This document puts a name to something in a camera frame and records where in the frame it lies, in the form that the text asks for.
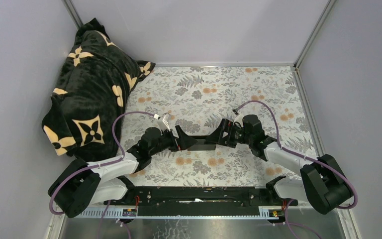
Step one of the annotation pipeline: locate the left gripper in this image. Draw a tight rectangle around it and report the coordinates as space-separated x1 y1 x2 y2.
150 126 198 157

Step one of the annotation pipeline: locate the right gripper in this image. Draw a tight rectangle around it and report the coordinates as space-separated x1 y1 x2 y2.
205 119 253 149

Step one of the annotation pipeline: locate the black paper box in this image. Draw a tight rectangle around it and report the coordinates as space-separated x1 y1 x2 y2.
175 125 221 151

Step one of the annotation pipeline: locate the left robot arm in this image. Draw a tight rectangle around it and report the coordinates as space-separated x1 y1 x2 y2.
48 126 187 218

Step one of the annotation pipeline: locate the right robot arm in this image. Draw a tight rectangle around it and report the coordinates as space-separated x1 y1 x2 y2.
211 115 355 215

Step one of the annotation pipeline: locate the floral tablecloth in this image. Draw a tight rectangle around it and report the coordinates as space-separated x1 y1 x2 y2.
121 66 316 187

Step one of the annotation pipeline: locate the black floral blanket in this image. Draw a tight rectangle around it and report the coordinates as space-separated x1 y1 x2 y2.
42 19 155 161

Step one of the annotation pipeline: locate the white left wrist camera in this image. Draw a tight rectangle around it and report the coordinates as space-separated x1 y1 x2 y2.
157 114 171 131

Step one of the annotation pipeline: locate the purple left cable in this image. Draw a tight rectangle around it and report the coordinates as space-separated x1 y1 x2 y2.
47 111 169 217

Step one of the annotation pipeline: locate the purple cable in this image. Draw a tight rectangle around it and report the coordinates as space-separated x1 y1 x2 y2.
232 100 359 239
47 111 169 217

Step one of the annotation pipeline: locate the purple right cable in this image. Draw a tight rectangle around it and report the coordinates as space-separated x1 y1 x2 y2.
232 100 359 239

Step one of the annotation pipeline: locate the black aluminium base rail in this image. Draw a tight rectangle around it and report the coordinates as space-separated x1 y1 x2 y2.
58 185 351 219

